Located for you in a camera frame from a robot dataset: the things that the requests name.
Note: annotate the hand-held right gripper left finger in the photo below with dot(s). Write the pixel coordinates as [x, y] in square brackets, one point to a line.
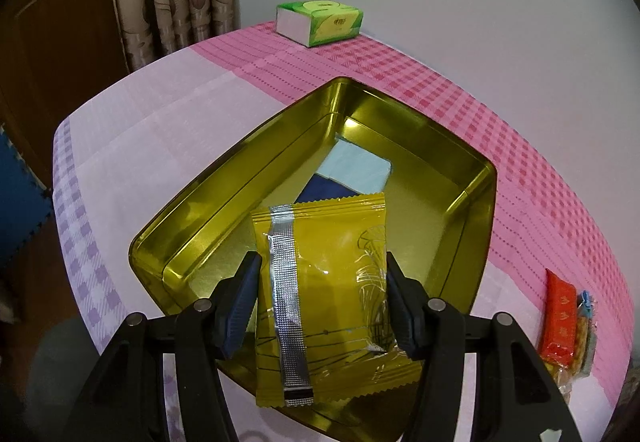
[240, 303]

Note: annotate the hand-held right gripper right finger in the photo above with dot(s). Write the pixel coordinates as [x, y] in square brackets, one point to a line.
[405, 317]

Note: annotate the yellow snack packet silver strip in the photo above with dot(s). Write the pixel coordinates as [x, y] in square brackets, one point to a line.
[330, 282]

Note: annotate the red and gold tin box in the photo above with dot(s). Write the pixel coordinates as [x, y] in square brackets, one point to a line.
[415, 222]

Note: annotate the dark blue snack packet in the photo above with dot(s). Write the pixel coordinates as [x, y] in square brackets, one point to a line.
[320, 189]

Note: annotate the red snack packet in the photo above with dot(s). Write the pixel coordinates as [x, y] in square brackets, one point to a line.
[557, 317]

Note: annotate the light blue snack packet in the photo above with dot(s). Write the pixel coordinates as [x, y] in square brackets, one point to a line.
[355, 167]

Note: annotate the orange and yellow candy packet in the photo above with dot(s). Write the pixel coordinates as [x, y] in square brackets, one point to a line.
[582, 347]

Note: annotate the blue wrapped candy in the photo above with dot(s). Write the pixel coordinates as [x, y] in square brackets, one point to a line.
[587, 303]

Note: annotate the pink and purple checked tablecloth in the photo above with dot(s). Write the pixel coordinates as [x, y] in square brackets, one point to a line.
[175, 97]

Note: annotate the blue foam floor mat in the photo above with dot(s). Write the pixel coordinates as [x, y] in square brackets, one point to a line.
[20, 202]

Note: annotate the green tissue pack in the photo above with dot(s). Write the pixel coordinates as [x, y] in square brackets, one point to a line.
[325, 22]

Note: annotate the brown wooden door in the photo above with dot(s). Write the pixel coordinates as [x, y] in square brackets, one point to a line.
[55, 47]

